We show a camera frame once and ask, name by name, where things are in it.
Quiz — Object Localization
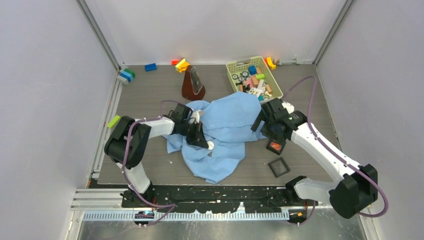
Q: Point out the blue toy brick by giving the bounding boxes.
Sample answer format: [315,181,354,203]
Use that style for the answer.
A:
[144,63,157,72]

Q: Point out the lime green block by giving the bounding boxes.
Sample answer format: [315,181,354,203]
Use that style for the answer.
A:
[106,115,121,129]

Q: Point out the orange brooch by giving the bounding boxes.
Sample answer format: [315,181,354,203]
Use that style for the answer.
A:
[270,142,281,151]

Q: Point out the yellow-green plastic basket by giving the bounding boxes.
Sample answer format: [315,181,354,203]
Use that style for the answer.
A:
[225,56,284,102]

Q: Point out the yellow arch block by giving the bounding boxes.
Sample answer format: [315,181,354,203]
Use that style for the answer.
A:
[265,57,277,70]

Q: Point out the brown wooden metronome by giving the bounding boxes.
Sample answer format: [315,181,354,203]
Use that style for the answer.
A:
[181,65,206,101]

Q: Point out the yellow toy block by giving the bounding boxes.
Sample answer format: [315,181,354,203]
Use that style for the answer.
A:
[175,58,190,73]

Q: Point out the green block in basket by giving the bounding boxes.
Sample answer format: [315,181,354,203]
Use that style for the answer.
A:
[255,73,265,80]

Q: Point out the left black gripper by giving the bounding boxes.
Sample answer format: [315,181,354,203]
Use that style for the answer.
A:
[179,120,208,148]

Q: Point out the blue block in basket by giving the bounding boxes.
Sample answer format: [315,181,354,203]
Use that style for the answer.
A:
[248,65,257,75]

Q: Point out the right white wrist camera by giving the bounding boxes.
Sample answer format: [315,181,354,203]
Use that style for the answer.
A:
[281,100,295,114]

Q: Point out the light blue shirt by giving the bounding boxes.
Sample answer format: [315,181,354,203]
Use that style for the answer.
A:
[166,92,264,184]

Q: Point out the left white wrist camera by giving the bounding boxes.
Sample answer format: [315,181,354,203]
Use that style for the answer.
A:
[188,110,204,124]

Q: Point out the black square frame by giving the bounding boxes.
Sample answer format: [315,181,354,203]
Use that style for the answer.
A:
[266,139,286,155]
[268,157,291,178]

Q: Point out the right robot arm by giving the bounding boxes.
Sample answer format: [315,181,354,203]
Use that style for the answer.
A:
[251,98,379,219]

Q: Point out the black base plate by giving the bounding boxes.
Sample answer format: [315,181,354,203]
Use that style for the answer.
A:
[142,185,318,214]

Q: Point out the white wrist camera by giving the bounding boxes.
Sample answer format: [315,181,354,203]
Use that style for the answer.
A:
[188,110,204,124]
[281,100,295,114]

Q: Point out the stacked blue green bricks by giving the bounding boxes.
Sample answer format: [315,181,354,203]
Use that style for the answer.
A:
[116,68,136,85]

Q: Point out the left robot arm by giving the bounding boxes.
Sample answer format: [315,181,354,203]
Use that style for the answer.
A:
[104,103,215,207]

